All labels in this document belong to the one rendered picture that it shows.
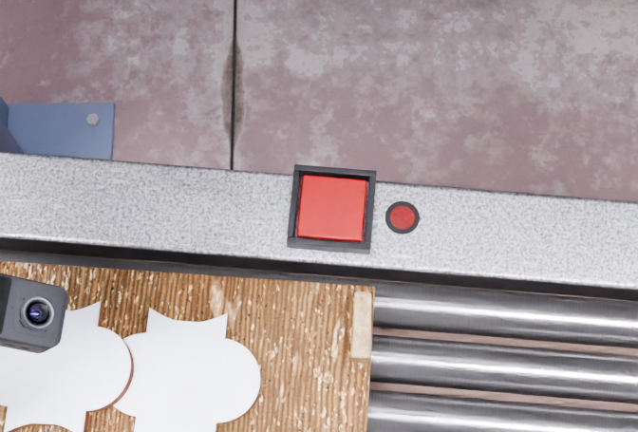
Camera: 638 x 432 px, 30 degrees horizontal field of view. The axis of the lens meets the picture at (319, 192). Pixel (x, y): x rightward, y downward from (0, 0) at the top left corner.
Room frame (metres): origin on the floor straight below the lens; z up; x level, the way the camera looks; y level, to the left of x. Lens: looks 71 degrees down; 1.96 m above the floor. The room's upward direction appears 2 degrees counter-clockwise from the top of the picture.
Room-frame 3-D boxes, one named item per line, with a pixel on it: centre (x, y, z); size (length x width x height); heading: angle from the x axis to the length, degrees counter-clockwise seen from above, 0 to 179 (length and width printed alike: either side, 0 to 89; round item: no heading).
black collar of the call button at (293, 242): (0.34, -0.01, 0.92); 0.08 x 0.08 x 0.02; 84
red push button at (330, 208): (0.34, -0.01, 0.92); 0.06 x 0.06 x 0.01; 84
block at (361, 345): (0.22, -0.03, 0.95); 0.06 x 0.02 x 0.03; 174
